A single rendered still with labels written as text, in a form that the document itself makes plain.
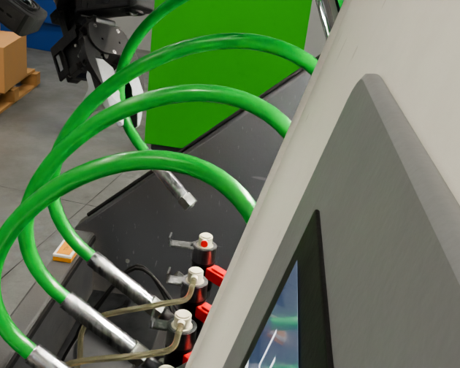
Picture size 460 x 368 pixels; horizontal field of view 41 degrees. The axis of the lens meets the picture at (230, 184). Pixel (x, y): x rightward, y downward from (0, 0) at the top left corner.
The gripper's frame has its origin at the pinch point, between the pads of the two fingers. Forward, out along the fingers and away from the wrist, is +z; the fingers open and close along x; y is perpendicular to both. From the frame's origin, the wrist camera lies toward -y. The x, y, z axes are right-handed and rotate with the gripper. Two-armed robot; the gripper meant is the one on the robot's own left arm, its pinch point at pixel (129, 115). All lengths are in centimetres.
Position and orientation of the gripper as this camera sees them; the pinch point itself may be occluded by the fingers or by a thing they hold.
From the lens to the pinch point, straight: 81.9
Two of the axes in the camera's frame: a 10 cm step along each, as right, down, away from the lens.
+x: -6.1, 0.1, -7.9
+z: 3.3, 9.1, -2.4
